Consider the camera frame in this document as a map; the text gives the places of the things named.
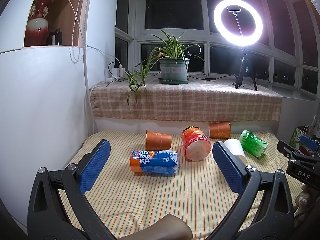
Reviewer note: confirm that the blue orange Arctic Ocean bottle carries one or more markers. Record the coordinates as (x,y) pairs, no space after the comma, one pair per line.
(162,162)

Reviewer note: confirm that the spider plant in green pot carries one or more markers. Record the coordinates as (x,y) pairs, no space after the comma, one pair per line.
(173,56)

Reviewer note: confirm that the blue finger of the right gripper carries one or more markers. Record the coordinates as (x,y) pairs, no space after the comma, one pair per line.
(309,143)
(282,145)

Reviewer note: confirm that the white ring light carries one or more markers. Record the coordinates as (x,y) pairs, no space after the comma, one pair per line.
(241,41)

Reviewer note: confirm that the red white ceramic vase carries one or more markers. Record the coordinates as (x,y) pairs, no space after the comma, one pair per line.
(37,25)

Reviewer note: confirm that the white lace cloth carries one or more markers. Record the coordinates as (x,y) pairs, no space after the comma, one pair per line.
(315,126)

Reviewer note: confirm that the green drink bottle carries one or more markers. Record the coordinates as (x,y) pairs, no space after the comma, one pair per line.
(253,144)

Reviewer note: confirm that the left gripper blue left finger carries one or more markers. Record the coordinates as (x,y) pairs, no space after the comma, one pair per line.
(91,164)

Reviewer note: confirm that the dark small bottle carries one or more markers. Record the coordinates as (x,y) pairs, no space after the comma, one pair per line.
(54,38)

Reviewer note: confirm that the white paper cup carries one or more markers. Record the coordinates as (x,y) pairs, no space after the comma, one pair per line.
(235,147)

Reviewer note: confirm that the orange patterned paper cup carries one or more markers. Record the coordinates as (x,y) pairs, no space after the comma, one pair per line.
(155,141)

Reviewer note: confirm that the red cardboard box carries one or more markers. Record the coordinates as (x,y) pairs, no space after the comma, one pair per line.
(312,152)

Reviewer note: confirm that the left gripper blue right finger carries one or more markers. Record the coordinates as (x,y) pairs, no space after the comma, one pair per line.
(235,172)

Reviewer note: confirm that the green white carton box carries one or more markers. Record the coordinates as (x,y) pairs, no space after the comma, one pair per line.
(298,132)

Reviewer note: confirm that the beige plaid sill cloth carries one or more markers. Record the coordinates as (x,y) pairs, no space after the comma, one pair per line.
(197,101)

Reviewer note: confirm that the red orange snack jar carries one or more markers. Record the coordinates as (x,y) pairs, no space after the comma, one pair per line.
(196,146)

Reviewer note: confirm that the black tripod stand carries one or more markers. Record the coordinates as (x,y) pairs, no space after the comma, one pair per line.
(245,66)

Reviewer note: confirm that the white wall charger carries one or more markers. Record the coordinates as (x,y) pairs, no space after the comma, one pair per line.
(117,72)

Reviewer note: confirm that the brown chair back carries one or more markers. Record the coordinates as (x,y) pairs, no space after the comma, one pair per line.
(168,227)

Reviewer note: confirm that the striped yellow table cloth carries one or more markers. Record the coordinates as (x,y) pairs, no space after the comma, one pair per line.
(127,202)

